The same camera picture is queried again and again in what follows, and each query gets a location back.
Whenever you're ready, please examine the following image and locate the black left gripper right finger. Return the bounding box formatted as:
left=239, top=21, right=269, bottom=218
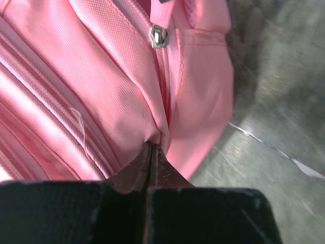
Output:
left=147, top=145, right=282, bottom=243

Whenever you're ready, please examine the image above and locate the pink school backpack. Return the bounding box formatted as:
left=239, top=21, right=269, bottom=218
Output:
left=1, top=1, right=234, bottom=181

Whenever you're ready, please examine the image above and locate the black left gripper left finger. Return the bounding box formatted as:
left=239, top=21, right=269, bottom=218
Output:
left=1, top=143, right=152, bottom=243

